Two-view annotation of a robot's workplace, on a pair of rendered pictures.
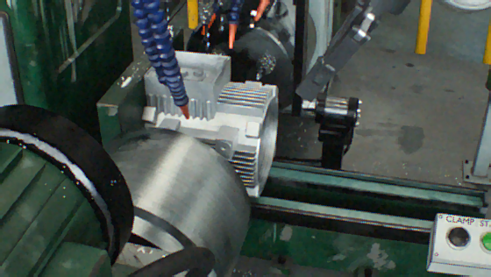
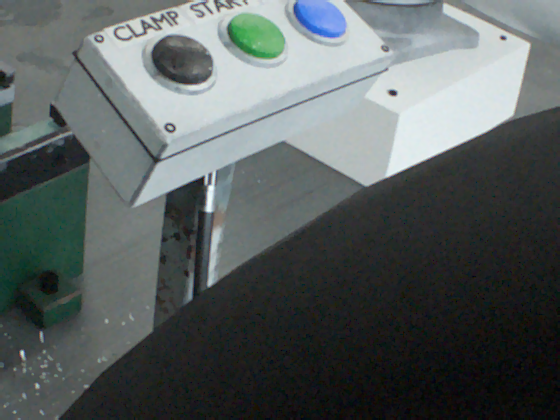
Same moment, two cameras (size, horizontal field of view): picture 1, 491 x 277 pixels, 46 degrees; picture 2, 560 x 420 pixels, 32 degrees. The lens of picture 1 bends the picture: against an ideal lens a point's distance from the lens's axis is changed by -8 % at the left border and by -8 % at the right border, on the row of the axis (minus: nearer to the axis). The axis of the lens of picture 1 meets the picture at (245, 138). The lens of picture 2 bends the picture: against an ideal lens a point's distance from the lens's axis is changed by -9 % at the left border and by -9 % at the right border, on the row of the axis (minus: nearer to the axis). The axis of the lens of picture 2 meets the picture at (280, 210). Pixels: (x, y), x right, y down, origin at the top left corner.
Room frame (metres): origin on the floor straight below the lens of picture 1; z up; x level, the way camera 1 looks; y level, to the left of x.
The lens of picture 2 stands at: (0.39, 0.08, 1.27)
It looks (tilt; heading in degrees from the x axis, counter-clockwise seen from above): 33 degrees down; 291
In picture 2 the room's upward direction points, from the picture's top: 11 degrees clockwise
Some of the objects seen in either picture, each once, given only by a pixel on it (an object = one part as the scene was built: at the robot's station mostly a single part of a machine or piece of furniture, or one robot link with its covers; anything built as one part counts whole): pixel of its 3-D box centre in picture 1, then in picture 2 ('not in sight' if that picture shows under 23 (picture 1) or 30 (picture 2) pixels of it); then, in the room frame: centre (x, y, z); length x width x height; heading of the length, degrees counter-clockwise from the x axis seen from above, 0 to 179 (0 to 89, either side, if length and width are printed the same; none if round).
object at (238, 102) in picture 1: (212, 133); not in sight; (0.92, 0.06, 1.01); 0.20 x 0.19 x 0.19; 75
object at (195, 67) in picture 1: (188, 84); not in sight; (0.93, 0.10, 1.11); 0.12 x 0.11 x 0.07; 75
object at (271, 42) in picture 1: (257, 42); not in sight; (1.24, -0.03, 1.04); 0.41 x 0.25 x 0.25; 165
